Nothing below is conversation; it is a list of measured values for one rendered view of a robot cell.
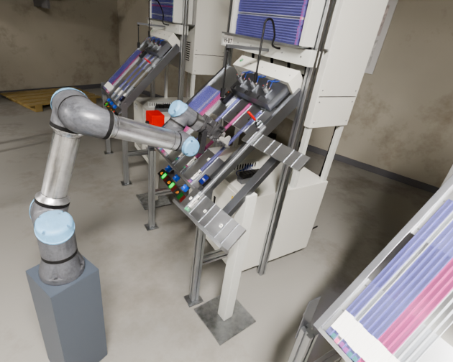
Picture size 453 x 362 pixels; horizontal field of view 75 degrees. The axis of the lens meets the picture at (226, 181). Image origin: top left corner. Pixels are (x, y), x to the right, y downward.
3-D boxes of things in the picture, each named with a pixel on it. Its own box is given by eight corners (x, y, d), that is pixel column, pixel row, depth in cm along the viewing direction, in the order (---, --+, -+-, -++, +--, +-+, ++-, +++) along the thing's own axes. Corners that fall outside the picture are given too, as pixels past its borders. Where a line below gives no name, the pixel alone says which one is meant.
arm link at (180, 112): (163, 113, 125) (174, 95, 124) (182, 125, 132) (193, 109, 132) (171, 118, 119) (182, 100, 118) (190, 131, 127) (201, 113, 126)
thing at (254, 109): (256, 143, 145) (252, 136, 141) (196, 105, 192) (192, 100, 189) (302, 96, 146) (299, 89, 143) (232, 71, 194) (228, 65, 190)
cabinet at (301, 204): (231, 281, 187) (247, 199, 158) (185, 220, 238) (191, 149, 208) (304, 253, 220) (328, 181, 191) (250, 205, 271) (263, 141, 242)
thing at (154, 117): (144, 210, 242) (144, 118, 206) (136, 195, 260) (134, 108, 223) (172, 204, 255) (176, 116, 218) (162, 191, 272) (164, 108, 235)
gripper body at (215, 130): (227, 129, 137) (209, 117, 129) (217, 145, 138) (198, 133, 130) (219, 124, 142) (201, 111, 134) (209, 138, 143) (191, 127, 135)
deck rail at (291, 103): (203, 200, 141) (195, 193, 137) (201, 197, 143) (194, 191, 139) (305, 98, 145) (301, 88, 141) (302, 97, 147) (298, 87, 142)
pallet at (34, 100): (75, 92, 530) (75, 86, 524) (103, 103, 491) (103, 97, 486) (0, 99, 441) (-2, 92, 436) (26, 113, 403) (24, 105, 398)
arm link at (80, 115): (71, 100, 81) (206, 137, 115) (62, 90, 89) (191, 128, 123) (62, 138, 84) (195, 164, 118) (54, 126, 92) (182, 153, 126)
